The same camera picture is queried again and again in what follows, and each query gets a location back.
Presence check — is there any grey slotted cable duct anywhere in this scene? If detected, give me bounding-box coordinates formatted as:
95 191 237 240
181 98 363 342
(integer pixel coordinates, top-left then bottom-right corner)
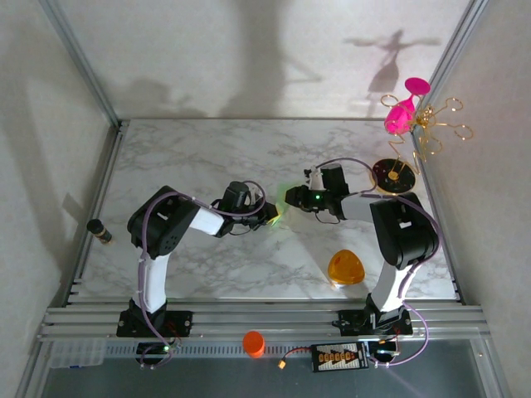
103 342 316 360

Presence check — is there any clear plastic organizer box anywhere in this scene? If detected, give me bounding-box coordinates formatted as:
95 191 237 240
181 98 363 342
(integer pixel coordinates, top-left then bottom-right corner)
49 337 107 370

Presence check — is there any pink wine glass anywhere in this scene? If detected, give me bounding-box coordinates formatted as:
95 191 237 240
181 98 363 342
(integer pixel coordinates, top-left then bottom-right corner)
382 76 431 136

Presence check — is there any yellow connector red wire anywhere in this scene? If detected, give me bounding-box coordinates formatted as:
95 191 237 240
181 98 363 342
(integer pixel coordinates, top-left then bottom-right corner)
276 347 316 371

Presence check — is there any orange translucent cup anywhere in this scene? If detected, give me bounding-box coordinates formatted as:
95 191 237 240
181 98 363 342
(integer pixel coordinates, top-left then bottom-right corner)
327 249 367 288

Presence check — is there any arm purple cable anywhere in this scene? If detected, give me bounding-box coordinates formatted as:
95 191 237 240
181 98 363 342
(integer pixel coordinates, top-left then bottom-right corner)
139 180 266 371
317 158 441 370

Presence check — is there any black charger board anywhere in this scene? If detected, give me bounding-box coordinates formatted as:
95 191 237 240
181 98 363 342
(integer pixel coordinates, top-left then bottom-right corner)
310 342 370 371

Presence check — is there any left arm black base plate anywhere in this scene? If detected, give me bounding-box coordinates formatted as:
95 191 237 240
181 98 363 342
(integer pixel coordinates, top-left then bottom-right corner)
115 309 194 337

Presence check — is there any black controller box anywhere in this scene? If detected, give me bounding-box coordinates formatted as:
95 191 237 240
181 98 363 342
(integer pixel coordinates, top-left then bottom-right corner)
135 342 175 358
368 340 402 361

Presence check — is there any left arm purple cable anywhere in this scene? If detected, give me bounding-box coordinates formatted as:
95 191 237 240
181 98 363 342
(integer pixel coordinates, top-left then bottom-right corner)
139 180 266 371

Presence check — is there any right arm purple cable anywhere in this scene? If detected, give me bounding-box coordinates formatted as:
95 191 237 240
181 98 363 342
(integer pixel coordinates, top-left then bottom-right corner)
317 158 441 370

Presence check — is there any gold wire glass rack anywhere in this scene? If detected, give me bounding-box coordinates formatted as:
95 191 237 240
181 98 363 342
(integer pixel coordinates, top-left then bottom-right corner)
368 94 475 196

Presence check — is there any orange plastic cylinder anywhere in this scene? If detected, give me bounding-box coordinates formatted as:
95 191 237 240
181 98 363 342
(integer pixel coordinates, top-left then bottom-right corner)
242 330 266 359

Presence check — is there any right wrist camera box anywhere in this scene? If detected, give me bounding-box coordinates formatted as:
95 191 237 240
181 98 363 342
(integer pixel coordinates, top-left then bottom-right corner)
304 166 325 190

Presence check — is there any green square paper sheet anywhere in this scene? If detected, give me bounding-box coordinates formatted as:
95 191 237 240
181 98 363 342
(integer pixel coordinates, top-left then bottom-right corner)
267 182 291 229

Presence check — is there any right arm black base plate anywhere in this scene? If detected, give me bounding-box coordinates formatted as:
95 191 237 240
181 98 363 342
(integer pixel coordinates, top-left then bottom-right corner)
338 308 414 337

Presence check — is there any aluminium mounting rail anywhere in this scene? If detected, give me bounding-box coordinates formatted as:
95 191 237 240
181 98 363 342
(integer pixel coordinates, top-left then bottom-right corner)
37 304 490 343

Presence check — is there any aluminium side rail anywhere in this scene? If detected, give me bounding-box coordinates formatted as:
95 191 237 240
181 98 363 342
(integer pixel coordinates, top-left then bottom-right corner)
61 119 125 306
412 122 465 303

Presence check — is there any aluminium frame post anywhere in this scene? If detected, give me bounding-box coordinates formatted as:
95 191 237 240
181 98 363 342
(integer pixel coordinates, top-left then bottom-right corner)
408 0 487 138
39 0 124 129

